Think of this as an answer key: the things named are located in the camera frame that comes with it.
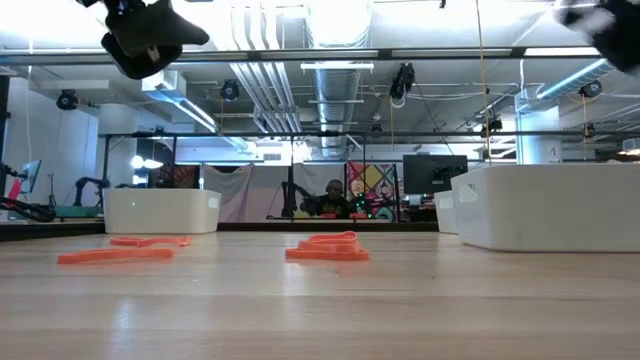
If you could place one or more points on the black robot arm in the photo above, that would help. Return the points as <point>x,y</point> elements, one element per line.
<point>290,195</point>
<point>87,187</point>

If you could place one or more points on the black ceiling spotlight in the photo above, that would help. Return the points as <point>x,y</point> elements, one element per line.
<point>229,90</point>
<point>67,100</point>
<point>591,88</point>
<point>492,126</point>
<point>402,80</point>

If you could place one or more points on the black aluminium rig frame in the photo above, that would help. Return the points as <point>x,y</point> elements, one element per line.
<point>260,227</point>

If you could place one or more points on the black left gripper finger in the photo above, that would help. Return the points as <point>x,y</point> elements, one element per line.
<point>150,25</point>

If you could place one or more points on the white plastic basket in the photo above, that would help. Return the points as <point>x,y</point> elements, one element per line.
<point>445,212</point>
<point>160,210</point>
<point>550,207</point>

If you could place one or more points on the pale pink cloth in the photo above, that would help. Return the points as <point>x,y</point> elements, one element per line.
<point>240,192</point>

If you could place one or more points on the white ceiling duct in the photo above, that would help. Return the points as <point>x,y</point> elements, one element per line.
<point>575,80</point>

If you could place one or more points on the small tilted monitor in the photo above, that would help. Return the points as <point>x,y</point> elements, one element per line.
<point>32,175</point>

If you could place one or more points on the silver ventilation duct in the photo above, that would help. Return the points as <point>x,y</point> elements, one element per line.
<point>340,100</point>

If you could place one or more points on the teal work table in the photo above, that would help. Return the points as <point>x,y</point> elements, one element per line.
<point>77,211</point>

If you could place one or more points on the person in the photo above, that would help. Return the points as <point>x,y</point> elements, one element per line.
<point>334,200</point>

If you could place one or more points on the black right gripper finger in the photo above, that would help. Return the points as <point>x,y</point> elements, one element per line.
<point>620,40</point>

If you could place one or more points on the white hanging cloth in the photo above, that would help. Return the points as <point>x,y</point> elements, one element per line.
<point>320,172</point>

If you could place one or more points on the colourful geometric cloth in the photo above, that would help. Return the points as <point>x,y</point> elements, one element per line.
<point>372,180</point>

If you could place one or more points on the black metal rack frame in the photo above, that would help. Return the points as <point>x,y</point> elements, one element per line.
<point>230,135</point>

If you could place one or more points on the black computer monitor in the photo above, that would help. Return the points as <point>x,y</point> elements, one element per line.
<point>430,172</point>

